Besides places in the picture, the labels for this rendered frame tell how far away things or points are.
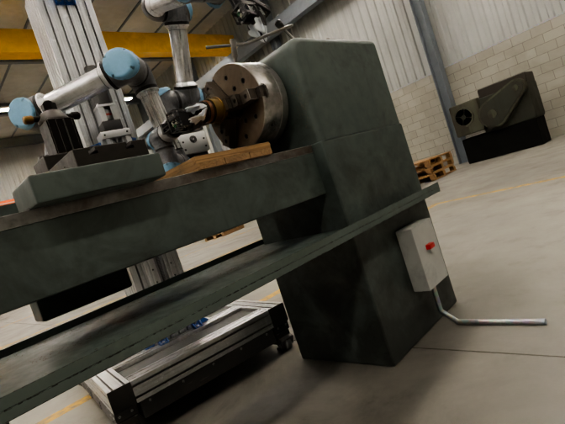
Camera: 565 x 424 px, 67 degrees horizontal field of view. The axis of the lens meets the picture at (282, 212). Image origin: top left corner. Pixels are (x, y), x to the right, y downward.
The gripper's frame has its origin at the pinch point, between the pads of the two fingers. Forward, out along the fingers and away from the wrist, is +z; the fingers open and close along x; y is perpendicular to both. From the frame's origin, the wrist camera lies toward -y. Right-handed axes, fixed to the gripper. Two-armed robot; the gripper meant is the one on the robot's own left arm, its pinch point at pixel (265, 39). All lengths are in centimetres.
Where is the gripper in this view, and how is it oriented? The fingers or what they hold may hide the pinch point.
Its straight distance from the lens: 173.9
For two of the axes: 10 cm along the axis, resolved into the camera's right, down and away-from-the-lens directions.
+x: 6.0, -3.7, -7.1
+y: -6.7, 2.5, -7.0
